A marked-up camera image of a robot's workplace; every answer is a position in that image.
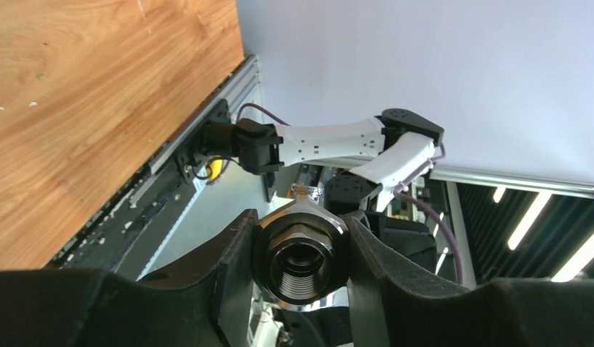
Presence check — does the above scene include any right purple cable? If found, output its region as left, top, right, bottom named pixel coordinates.
left=236, top=102, right=465, bottom=286

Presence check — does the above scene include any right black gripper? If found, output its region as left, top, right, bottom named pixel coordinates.
left=323, top=173, right=437, bottom=272

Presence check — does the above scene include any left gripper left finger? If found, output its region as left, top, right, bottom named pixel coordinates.
left=0, top=210, right=258, bottom=346

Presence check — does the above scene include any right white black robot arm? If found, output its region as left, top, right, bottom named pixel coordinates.
left=195, top=108, right=444, bottom=212

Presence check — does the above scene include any steel threaded pipe fitting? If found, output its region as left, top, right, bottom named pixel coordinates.
left=251, top=198, right=349, bottom=312

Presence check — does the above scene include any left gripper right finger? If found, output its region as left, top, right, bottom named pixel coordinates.
left=345, top=217, right=594, bottom=346

